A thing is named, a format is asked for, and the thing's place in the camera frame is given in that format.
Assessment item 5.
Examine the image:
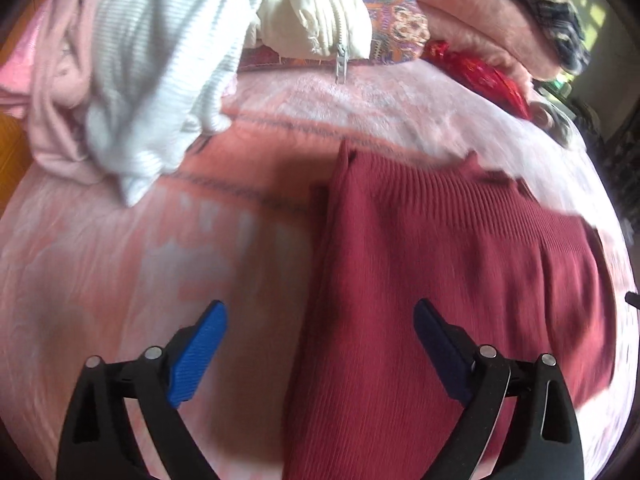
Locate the window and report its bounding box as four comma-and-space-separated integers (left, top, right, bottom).
562, 0, 623, 58

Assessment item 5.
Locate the dark plaid cloth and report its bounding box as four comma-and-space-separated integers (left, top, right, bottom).
467, 0, 595, 80

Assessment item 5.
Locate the pale pink garment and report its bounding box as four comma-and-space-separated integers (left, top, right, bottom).
0, 0, 118, 187

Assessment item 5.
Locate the dark red knit sweater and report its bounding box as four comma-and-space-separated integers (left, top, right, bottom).
282, 140, 620, 480

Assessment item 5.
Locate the white ribbed garment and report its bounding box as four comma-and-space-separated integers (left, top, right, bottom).
84, 0, 297, 208

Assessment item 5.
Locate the folded pink fleece blanket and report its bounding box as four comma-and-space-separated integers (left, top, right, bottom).
377, 0, 562, 88

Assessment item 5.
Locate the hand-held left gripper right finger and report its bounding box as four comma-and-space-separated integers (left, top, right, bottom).
413, 298, 585, 480

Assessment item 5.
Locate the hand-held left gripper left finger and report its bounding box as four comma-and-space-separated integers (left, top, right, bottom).
56, 300, 230, 480

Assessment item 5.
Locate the red embroidered pouch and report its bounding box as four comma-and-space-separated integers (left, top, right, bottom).
424, 40, 533, 121

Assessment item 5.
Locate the paisley patterned pillow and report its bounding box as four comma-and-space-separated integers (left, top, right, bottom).
237, 0, 432, 70

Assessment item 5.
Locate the cream zip jacket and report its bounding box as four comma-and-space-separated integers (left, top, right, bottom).
256, 0, 373, 85

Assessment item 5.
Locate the pink printed bed blanket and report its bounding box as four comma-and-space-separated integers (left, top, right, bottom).
0, 55, 638, 480

